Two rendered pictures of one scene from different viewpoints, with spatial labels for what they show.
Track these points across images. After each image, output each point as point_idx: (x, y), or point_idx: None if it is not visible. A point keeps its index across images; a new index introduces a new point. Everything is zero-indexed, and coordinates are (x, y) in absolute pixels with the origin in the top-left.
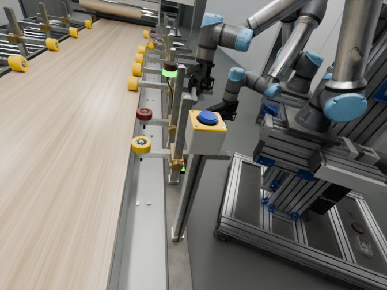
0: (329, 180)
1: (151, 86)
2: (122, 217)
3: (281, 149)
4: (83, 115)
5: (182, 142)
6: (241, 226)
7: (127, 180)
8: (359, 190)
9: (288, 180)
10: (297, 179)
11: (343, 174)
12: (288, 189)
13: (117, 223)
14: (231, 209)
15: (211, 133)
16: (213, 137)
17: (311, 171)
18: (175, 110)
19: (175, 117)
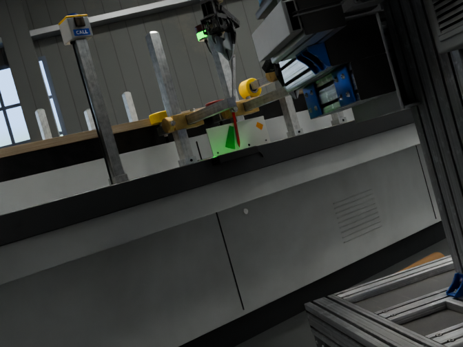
0: (264, 52)
1: (262, 81)
2: (100, 169)
3: (289, 60)
4: None
5: (164, 89)
6: (336, 308)
7: (138, 155)
8: (278, 39)
9: (427, 158)
10: (433, 144)
11: (261, 27)
12: (444, 188)
13: (65, 138)
14: (360, 290)
15: (63, 22)
16: (65, 25)
17: (271, 59)
18: (222, 79)
19: (225, 91)
